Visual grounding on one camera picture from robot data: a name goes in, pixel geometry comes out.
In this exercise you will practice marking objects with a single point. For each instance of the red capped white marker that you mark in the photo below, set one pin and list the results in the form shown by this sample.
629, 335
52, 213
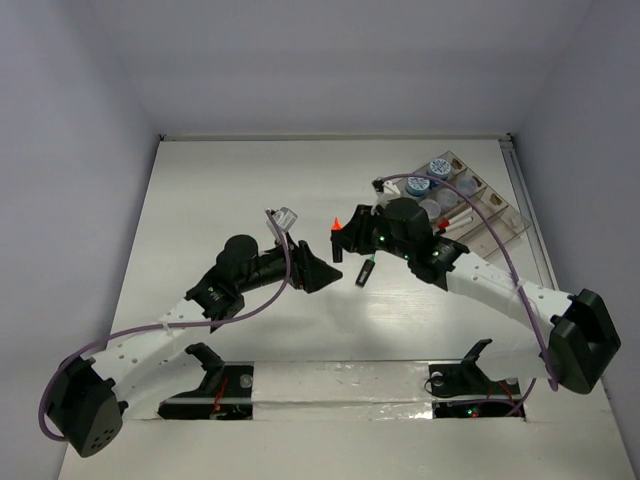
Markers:
444, 226

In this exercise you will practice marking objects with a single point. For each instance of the blue cleaning gel jar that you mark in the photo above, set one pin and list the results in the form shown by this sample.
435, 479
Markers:
439, 170
417, 186

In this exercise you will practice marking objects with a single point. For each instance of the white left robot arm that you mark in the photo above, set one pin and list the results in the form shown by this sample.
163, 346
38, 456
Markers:
166, 366

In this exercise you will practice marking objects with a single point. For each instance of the clear plastic organizer tray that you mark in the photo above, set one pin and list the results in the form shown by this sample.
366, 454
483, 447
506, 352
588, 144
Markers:
495, 219

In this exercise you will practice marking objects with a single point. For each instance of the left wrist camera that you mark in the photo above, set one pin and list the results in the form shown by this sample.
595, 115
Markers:
281, 220

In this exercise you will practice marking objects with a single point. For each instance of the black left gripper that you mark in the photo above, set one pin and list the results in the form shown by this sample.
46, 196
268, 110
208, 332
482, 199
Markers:
310, 273

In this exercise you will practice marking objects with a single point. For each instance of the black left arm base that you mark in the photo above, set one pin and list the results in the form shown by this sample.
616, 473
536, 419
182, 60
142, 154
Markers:
225, 392

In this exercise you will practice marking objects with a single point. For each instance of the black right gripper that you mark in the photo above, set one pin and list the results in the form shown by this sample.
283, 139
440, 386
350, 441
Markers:
356, 232

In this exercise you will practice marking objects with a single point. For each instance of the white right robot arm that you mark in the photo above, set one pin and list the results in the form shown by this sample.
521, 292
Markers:
575, 333

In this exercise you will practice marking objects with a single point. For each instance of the green highlighter black body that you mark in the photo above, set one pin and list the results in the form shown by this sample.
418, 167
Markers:
365, 271

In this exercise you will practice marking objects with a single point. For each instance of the clear jar of clips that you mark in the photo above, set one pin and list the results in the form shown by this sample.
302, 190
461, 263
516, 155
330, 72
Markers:
432, 208
467, 186
447, 199

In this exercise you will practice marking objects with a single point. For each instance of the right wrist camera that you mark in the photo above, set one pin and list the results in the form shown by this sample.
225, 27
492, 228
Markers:
386, 191

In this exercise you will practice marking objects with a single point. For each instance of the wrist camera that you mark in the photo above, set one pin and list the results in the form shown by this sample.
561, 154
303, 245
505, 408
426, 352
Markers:
386, 191
281, 220

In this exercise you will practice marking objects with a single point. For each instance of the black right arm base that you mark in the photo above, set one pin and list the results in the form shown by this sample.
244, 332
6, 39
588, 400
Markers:
460, 390

